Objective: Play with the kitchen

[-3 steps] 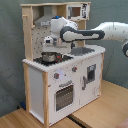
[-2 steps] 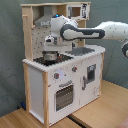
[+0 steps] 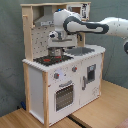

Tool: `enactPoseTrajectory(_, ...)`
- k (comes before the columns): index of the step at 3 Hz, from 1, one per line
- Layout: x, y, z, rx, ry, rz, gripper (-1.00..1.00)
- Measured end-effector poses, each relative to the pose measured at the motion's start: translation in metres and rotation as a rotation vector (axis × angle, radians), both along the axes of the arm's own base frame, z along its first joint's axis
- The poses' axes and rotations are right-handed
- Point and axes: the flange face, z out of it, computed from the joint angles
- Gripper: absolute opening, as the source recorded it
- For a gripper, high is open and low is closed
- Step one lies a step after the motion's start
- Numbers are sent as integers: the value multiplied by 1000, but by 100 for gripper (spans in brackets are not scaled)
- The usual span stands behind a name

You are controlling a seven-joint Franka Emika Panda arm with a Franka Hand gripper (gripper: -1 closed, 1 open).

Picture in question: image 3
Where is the cabinet door with dispenser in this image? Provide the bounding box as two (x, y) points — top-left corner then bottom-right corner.
(80, 55), (102, 106)

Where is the toy microwave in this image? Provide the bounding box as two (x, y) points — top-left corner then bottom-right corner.
(66, 3), (90, 21)

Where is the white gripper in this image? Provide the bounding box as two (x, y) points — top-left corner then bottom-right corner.
(48, 31), (77, 48)

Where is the black toy faucet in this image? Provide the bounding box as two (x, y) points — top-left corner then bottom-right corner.
(77, 33), (82, 41)

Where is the red knob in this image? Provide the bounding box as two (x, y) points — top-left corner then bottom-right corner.
(54, 73), (60, 79)
(71, 66), (78, 73)

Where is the grey toy sink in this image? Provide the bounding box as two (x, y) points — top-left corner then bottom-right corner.
(67, 47), (94, 56)

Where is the small metal pot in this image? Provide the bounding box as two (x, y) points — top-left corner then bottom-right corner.
(48, 47), (63, 57)

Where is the black stove top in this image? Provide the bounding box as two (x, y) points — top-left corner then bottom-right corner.
(34, 55), (71, 66)

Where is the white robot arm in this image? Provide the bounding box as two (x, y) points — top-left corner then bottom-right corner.
(48, 9), (128, 54)

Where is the red left knob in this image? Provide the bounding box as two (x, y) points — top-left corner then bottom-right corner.
(54, 73), (60, 79)

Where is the wooden toy kitchen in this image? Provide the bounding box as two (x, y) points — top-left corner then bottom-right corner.
(22, 2), (105, 128)

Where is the grey range hood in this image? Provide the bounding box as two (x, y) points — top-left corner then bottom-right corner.
(34, 5), (58, 27)

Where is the red right knob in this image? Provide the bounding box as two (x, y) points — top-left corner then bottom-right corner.
(71, 66), (78, 73)

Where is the oven door with window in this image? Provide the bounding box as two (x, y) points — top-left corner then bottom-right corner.
(55, 83), (74, 111)

